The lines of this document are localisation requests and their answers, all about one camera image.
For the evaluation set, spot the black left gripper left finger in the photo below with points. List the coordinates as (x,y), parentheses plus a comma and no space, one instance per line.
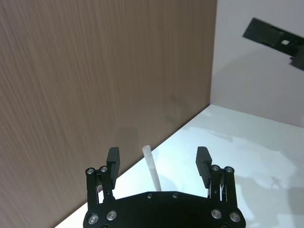
(111,166)

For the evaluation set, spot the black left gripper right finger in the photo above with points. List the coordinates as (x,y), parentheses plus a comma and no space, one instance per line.
(204,166)

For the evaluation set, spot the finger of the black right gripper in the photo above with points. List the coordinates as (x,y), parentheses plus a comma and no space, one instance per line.
(266,33)

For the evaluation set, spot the white table cloth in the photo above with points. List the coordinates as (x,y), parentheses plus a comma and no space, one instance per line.
(237,147)

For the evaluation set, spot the white translucent plastic rod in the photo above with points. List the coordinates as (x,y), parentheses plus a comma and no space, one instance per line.
(152,168)

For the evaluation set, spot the brown wood-grain panel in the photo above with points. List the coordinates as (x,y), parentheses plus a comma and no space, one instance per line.
(95,71)

